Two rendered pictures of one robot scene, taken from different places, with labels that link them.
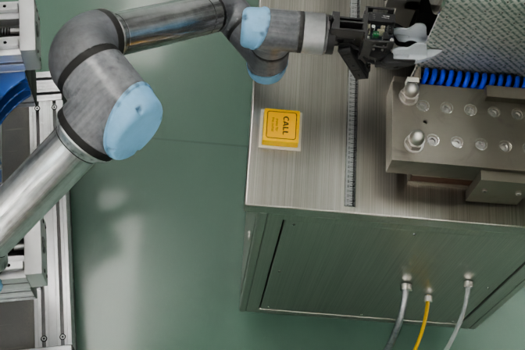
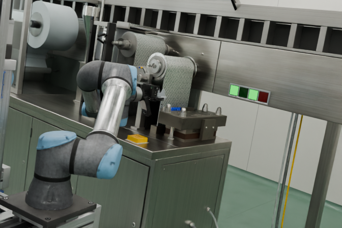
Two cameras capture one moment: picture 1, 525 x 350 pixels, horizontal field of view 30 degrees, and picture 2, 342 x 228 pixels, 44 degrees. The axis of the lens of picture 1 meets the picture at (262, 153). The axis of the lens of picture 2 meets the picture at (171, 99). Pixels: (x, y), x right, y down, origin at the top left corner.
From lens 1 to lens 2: 191 cm
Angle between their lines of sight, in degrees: 66
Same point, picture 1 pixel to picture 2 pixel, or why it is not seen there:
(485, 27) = (175, 81)
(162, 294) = not seen: outside the picture
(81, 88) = (112, 66)
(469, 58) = (172, 101)
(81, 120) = (120, 73)
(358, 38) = (148, 89)
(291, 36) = not seen: hidden behind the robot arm
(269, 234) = (155, 184)
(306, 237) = (166, 183)
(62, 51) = (94, 62)
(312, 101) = not seen: hidden behind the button
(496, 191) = (208, 129)
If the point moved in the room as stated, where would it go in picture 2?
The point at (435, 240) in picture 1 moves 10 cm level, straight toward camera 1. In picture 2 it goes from (200, 167) to (206, 173)
